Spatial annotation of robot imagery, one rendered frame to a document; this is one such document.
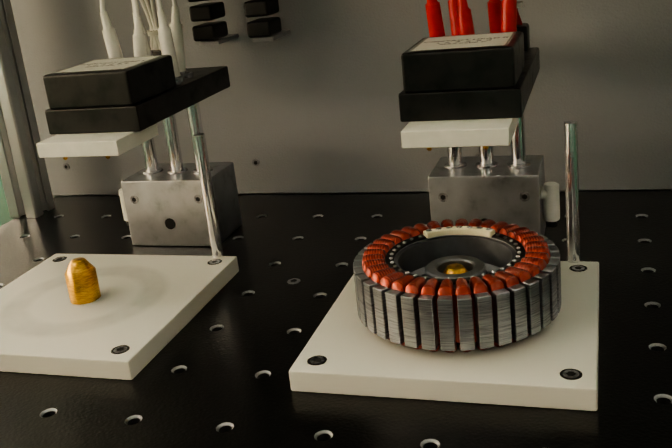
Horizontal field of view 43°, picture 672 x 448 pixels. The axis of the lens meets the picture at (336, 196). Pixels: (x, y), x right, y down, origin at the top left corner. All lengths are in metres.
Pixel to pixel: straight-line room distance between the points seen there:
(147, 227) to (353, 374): 0.30
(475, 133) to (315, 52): 0.28
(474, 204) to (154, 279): 0.22
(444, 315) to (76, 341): 0.22
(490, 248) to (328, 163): 0.28
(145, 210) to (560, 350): 0.36
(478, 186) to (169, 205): 0.24
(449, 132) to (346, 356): 0.13
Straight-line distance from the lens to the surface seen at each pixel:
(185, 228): 0.66
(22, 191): 0.82
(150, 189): 0.66
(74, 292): 0.56
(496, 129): 0.46
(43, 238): 0.75
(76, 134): 0.59
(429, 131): 0.47
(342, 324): 0.48
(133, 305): 0.55
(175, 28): 0.65
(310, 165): 0.75
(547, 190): 0.59
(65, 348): 0.51
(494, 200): 0.58
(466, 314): 0.42
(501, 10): 0.56
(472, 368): 0.42
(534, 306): 0.44
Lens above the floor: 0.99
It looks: 17 degrees down
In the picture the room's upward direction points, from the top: 6 degrees counter-clockwise
